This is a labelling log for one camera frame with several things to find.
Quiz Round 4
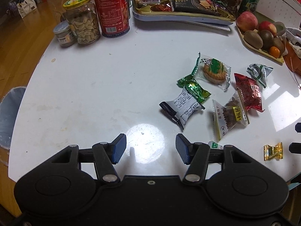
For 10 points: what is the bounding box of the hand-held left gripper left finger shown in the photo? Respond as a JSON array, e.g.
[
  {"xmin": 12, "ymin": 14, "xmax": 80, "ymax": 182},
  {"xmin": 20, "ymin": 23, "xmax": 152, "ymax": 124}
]
[{"xmin": 50, "ymin": 133, "xmax": 127, "ymax": 185}]

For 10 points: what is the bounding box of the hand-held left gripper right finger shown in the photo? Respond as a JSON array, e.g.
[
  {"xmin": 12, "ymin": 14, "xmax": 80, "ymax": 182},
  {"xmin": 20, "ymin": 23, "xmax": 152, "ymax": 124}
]
[{"xmin": 176, "ymin": 133, "xmax": 253, "ymax": 185}]

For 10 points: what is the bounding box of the green candy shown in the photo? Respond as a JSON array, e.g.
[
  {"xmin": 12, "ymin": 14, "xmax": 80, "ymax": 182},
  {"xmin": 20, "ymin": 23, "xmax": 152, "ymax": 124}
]
[{"xmin": 177, "ymin": 74, "xmax": 211, "ymax": 104}]

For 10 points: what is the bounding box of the red bayberry snack packet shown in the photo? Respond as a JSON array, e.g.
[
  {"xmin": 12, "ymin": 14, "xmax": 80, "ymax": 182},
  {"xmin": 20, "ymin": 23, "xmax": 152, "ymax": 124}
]
[{"xmin": 234, "ymin": 73, "xmax": 265, "ymax": 113}]

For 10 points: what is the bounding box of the gold snack tray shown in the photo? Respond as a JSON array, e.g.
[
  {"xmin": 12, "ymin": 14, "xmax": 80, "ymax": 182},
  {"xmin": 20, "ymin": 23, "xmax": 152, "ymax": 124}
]
[{"xmin": 132, "ymin": 0, "xmax": 237, "ymax": 26}]

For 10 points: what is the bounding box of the gold wrapped candy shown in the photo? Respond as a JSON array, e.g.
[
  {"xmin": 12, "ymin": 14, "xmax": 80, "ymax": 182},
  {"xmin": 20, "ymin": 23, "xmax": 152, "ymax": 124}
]
[{"xmin": 263, "ymin": 142, "xmax": 284, "ymax": 162}]

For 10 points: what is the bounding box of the small green white packet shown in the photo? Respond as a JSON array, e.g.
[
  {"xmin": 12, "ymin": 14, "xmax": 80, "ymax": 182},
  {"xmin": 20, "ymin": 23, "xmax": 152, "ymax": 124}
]
[{"xmin": 208, "ymin": 141, "xmax": 224, "ymax": 150}]

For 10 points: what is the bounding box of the black and white snack packet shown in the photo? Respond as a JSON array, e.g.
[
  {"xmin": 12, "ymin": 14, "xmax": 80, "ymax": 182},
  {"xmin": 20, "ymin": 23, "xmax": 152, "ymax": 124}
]
[{"xmin": 159, "ymin": 86, "xmax": 205, "ymax": 131}]

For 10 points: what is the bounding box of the clear walnut packet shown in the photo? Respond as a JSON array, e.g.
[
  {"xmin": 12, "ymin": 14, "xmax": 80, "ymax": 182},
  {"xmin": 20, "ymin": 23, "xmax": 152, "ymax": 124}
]
[{"xmin": 212, "ymin": 88, "xmax": 250, "ymax": 143}]

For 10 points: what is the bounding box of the orange paper bag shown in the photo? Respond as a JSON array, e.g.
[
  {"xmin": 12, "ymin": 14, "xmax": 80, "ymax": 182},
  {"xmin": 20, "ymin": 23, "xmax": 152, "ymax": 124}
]
[{"xmin": 282, "ymin": 40, "xmax": 301, "ymax": 76}]

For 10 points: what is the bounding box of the grey green snack packet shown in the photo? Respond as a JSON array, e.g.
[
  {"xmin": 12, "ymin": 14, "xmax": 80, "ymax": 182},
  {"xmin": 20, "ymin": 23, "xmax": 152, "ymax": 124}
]
[{"xmin": 246, "ymin": 63, "xmax": 274, "ymax": 89}]

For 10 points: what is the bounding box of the tangerine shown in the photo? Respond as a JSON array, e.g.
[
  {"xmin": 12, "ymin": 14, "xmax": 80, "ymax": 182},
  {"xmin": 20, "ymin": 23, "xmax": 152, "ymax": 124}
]
[{"xmin": 269, "ymin": 46, "xmax": 281, "ymax": 58}]

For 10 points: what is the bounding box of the yellow fruit tray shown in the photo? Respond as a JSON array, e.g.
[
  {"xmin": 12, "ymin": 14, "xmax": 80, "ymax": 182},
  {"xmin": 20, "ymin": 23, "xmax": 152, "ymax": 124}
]
[{"xmin": 236, "ymin": 24, "xmax": 285, "ymax": 64}]

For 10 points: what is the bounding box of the cookie packet with green ends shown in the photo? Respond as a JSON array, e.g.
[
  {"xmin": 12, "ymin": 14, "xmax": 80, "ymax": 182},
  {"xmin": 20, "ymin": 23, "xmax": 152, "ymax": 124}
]
[{"xmin": 192, "ymin": 52, "xmax": 232, "ymax": 92}]

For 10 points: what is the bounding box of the light brown kiwi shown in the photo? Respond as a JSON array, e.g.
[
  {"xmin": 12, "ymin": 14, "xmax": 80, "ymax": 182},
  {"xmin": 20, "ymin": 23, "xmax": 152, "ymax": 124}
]
[
  {"xmin": 270, "ymin": 36, "xmax": 285, "ymax": 56},
  {"xmin": 243, "ymin": 30, "xmax": 264, "ymax": 50}
]

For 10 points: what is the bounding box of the dark passion fruit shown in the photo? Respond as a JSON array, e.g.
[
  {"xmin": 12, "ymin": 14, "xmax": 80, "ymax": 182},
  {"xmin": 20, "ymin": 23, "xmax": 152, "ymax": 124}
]
[{"xmin": 259, "ymin": 29, "xmax": 274, "ymax": 50}]

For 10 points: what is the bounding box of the white cup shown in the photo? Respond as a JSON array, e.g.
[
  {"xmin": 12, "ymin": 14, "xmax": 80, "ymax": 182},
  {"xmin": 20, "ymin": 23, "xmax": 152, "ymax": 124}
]
[{"xmin": 273, "ymin": 21, "xmax": 287, "ymax": 37}]

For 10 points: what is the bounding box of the small red apple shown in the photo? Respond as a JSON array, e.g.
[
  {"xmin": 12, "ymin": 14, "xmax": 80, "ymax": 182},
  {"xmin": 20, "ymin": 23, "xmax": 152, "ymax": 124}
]
[{"xmin": 258, "ymin": 21, "xmax": 277, "ymax": 37}]

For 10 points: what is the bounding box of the large red apple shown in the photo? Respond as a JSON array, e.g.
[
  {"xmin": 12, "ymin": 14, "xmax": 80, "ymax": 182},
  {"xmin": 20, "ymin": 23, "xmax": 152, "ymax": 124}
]
[{"xmin": 236, "ymin": 11, "xmax": 258, "ymax": 32}]

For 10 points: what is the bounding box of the desk calendar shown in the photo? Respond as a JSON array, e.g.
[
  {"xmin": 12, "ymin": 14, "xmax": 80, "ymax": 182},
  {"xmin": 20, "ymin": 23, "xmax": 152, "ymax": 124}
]
[{"xmin": 255, "ymin": 0, "xmax": 301, "ymax": 29}]

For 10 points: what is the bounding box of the small grey lid jar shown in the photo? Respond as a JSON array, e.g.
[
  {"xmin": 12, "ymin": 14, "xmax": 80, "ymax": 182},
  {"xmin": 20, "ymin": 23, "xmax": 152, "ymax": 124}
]
[{"xmin": 53, "ymin": 20, "xmax": 77, "ymax": 48}]

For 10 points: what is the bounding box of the peanut jar with green lid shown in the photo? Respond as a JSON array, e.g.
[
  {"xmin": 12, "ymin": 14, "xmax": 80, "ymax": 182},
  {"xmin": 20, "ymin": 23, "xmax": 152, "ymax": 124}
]
[{"xmin": 62, "ymin": 0, "xmax": 101, "ymax": 45}]

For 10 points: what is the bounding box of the white paper sheet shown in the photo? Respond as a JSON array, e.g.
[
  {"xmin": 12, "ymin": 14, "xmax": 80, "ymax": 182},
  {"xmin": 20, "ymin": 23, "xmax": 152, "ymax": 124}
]
[{"xmin": 188, "ymin": 20, "xmax": 231, "ymax": 32}]

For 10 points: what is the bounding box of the green drink can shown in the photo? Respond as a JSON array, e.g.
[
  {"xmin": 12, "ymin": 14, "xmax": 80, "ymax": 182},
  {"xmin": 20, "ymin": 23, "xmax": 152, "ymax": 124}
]
[{"xmin": 240, "ymin": 0, "xmax": 260, "ymax": 15}]

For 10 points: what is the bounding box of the red biscuit tin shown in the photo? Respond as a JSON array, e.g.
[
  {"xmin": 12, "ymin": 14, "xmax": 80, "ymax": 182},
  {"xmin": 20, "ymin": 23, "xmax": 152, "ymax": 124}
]
[{"xmin": 90, "ymin": 0, "xmax": 130, "ymax": 38}]

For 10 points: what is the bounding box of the black cracker packet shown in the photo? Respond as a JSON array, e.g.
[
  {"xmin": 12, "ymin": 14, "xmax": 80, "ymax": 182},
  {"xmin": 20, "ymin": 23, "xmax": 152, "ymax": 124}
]
[{"xmin": 168, "ymin": 0, "xmax": 223, "ymax": 17}]

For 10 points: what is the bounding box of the pile of purple wrapped candies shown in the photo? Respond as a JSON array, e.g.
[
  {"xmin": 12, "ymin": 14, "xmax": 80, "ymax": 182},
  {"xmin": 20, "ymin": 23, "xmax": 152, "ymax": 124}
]
[{"xmin": 206, "ymin": 0, "xmax": 227, "ymax": 8}]

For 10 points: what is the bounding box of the white tote bag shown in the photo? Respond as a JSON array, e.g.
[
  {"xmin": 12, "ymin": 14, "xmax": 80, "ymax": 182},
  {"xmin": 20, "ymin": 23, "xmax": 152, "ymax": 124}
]
[{"xmin": 16, "ymin": 0, "xmax": 37, "ymax": 19}]

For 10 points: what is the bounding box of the red cord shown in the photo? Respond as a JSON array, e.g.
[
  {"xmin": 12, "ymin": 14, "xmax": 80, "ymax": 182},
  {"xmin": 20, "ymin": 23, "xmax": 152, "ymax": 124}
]
[{"xmin": 286, "ymin": 56, "xmax": 301, "ymax": 87}]

